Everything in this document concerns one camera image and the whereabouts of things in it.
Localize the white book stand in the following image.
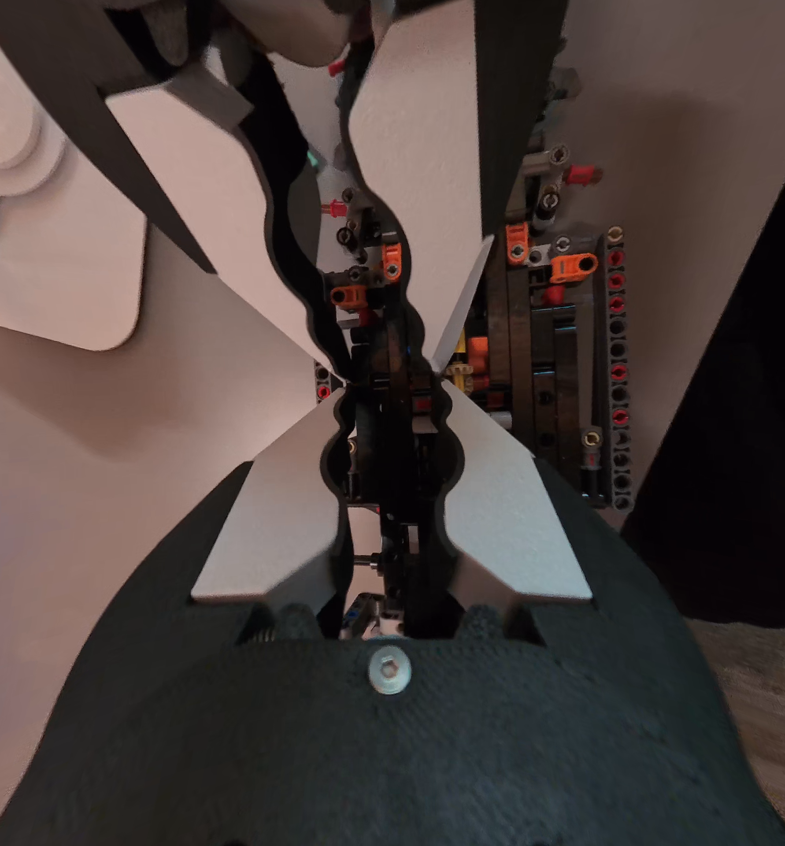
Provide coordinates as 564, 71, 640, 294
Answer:
0, 0, 150, 353

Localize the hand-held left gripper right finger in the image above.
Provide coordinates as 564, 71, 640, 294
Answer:
434, 380, 593, 635

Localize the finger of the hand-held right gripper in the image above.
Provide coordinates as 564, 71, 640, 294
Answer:
348, 0, 497, 378
104, 53, 357, 387

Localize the person's right hand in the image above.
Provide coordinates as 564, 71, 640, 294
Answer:
221, 0, 355, 67

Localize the lego car model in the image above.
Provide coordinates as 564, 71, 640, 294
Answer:
313, 56, 638, 642

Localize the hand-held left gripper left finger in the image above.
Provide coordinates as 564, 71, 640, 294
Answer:
191, 386, 354, 638

